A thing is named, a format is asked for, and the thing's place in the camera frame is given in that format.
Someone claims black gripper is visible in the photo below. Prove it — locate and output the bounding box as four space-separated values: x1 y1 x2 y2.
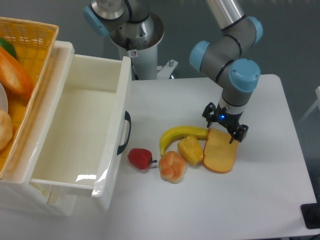
202 102 249 144

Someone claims toy bread slice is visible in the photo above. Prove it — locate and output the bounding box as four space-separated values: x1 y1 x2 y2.
202 128 239 174

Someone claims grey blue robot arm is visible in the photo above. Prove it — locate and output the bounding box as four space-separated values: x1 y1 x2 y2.
83 0 263 142

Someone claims toy knotted bread roll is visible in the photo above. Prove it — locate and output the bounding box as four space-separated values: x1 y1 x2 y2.
158 151 187 184

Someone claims yellow toy banana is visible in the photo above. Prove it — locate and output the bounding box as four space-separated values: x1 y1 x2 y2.
159 125 209 157

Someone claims yellow toy bell pepper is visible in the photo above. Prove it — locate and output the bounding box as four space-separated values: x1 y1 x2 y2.
177 135 204 166

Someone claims red toy bell pepper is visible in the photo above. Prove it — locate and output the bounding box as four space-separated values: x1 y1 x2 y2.
127 148 158 170

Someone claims white furniture at right edge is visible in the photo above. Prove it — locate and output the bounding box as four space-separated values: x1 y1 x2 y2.
298 86 320 123

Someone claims black device at edge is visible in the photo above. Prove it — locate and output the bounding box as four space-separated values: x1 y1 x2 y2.
300 203 320 230

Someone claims white plastic drawer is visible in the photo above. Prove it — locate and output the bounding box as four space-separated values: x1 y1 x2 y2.
31 54 132 211

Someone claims yellow wicker basket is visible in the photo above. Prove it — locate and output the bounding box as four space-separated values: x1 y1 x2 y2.
0 17 59 178

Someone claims orange toy baguette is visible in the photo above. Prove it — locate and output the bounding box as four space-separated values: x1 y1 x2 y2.
0 47 35 98

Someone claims round toy bun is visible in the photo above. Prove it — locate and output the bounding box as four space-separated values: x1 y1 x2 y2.
0 109 13 150

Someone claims white drawer cabinet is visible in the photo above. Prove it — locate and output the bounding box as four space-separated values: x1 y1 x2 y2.
0 40 76 216

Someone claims green toy pepper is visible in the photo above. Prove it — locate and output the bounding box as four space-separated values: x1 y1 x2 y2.
0 37 17 59

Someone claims black drawer handle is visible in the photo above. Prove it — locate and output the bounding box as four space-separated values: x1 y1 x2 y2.
117 110 132 156

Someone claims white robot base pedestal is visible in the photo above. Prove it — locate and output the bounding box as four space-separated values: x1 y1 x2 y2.
110 12 178 80

